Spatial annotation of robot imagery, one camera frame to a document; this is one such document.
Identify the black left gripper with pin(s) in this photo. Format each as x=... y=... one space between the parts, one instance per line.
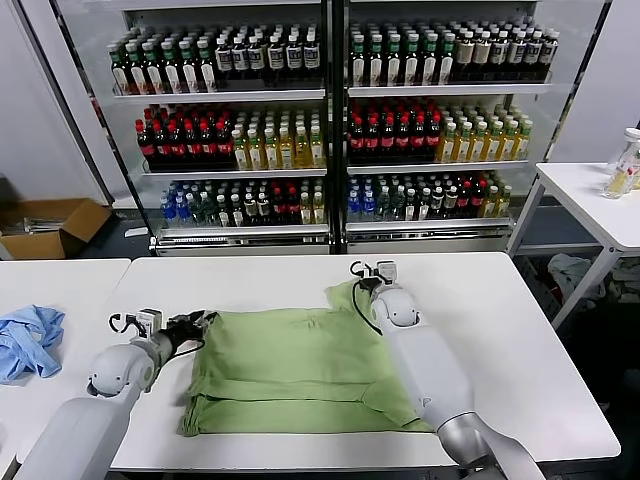
x=182 y=332

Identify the green polo shirt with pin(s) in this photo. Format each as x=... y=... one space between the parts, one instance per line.
x=290 y=350

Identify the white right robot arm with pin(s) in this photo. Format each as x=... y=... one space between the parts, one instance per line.
x=430 y=370

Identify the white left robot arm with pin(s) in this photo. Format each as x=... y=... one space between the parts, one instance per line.
x=115 y=370

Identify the small clear green water bottle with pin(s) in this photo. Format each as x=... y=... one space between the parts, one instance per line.
x=209 y=211
x=383 y=205
x=396 y=205
x=196 y=211

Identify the small dark drink bottle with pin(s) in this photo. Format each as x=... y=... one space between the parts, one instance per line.
x=236 y=212
x=223 y=212
x=437 y=202
x=250 y=210
x=423 y=204
x=410 y=205
x=451 y=201
x=263 y=210

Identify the small white flat object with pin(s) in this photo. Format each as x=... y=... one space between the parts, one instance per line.
x=136 y=232

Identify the small blue water bottle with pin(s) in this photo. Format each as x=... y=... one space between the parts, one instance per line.
x=181 y=210
x=353 y=206
x=368 y=206
x=166 y=210

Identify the small red label cola bottle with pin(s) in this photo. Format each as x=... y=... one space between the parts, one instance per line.
x=292 y=207
x=278 y=207
x=478 y=199
x=465 y=200

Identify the small yellow tea bottle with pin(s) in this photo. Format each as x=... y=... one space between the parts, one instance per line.
x=318 y=209
x=492 y=202
x=505 y=201
x=305 y=210

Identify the open brown cardboard box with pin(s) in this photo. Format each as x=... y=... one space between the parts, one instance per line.
x=80 y=220

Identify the crumpled light blue shirt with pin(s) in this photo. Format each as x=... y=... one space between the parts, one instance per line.
x=30 y=345

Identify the red cap cola bottle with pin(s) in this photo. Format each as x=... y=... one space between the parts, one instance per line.
x=223 y=145
x=145 y=145
x=371 y=140
x=387 y=140
x=434 y=139
x=207 y=145
x=176 y=145
x=161 y=145
x=356 y=140
x=419 y=140
x=192 y=145
x=403 y=140

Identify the silver metal rods bundle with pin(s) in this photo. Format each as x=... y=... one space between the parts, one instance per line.
x=35 y=226

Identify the white drinks display shelf unit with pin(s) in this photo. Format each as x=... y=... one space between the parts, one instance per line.
x=220 y=95
x=450 y=90

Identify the green cap dark tea bottle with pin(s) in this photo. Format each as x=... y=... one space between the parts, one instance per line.
x=152 y=75
x=358 y=67
x=135 y=75
x=189 y=74
x=446 y=66
x=207 y=74
x=118 y=75
x=411 y=67
x=172 y=75
x=429 y=67
x=375 y=67
x=393 y=67

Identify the navy label dark drink bottle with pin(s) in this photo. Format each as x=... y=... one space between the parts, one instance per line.
x=549 y=52
x=532 y=53
x=275 y=57
x=293 y=57
x=256 y=59
x=515 y=54
x=240 y=60
x=498 y=54
x=311 y=56
x=224 y=60

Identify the grey white cloth pile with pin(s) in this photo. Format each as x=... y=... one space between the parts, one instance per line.
x=572 y=272

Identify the beige label dark drink bottle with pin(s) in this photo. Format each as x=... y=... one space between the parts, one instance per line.
x=481 y=55
x=465 y=55

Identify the white side table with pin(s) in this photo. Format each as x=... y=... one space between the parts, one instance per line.
x=575 y=190

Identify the white green cloth pile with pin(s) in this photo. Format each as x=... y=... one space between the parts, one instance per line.
x=625 y=285

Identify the pale yellow drink bottle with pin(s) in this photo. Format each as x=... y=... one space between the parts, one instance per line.
x=617 y=186

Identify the clear bottle white cap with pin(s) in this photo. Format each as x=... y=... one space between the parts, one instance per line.
x=629 y=150

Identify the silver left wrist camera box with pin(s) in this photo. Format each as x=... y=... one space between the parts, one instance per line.
x=149 y=322

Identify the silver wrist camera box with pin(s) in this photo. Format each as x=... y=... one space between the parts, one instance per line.
x=387 y=271
x=149 y=322

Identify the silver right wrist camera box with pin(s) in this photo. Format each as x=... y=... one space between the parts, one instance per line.
x=387 y=271

